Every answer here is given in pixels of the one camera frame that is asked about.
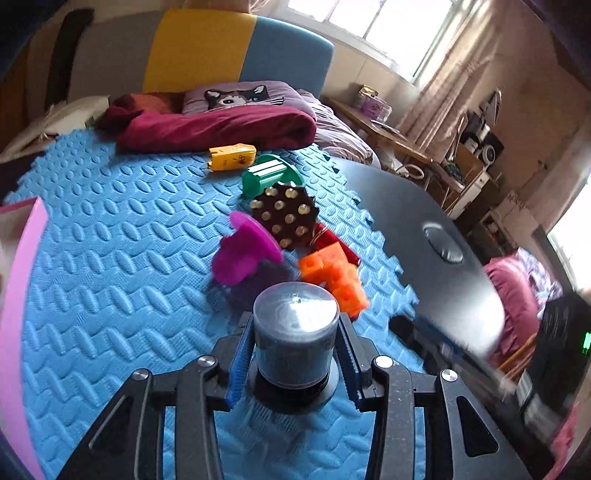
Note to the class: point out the purple mushroom-shaped plastic toy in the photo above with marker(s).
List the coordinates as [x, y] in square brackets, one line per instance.
[240, 258]

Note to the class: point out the black rolled mat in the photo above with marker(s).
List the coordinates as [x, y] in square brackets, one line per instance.
[69, 50]

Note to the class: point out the pink cushion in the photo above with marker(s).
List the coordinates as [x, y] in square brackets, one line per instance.
[512, 300]

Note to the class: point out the wooden desk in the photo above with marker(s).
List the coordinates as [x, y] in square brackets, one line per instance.
[392, 138]

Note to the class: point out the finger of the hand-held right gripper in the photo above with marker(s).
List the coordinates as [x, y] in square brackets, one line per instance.
[457, 339]
[434, 353]

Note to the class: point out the oval table grommet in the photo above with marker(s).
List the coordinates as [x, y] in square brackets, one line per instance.
[443, 242]

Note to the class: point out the yellow plastic toy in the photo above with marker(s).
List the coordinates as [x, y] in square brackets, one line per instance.
[228, 159]

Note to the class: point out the black stereo speakers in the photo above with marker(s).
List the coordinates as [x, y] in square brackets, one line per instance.
[485, 143]

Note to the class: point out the cat print pillow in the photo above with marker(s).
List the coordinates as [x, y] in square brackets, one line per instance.
[240, 97]

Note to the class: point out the purple tin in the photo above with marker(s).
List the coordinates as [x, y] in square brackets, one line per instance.
[373, 104]

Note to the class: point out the dark brown scalloped disc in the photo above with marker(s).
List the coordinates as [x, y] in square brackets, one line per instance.
[281, 221]

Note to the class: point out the orange building block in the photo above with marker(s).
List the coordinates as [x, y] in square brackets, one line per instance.
[332, 272]

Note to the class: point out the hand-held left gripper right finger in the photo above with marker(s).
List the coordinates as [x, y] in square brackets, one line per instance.
[351, 369]

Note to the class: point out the green plastic toy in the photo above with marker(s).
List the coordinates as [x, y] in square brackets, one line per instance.
[263, 177]

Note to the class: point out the lilac bedsheet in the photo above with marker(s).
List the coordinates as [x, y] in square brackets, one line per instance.
[337, 134]

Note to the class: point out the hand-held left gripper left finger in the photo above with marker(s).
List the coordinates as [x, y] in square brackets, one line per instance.
[238, 369]

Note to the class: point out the grey cylindrical lidded container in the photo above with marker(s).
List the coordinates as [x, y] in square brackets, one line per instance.
[295, 350]

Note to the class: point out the grey yellow blue headboard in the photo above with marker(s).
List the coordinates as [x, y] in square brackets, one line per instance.
[198, 50]

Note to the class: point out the blue foam mat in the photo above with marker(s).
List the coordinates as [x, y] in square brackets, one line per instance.
[115, 277]

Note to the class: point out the window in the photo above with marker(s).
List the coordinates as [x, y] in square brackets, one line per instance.
[378, 27]

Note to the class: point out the red cylinder case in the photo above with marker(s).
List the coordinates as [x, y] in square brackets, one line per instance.
[328, 237]

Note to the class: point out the maroon blanket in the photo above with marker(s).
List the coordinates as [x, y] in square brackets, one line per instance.
[221, 129]

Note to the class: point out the pink cardboard tray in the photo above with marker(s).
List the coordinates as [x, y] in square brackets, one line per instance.
[23, 323]

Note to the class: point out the pink curtain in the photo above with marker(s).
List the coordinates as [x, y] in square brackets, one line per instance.
[461, 69]

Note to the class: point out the beige bag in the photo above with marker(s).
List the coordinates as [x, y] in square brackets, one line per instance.
[69, 113]

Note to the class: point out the cardboard box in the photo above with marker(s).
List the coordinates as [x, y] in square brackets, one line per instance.
[468, 161]

